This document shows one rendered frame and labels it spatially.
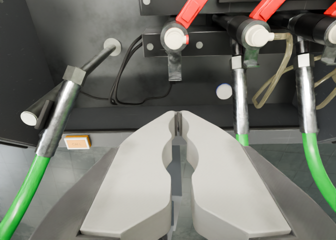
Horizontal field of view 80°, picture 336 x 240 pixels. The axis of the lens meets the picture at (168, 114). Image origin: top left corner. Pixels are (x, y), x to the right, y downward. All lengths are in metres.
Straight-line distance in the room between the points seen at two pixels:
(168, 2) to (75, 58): 0.30
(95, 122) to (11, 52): 0.21
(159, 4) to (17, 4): 0.31
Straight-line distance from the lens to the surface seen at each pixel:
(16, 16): 0.54
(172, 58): 0.22
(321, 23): 0.27
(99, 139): 0.49
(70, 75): 0.23
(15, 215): 0.25
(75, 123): 0.53
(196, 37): 0.34
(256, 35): 0.22
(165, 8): 0.33
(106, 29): 0.51
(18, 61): 0.51
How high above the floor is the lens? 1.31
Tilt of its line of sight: 60 degrees down
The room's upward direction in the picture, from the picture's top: 178 degrees counter-clockwise
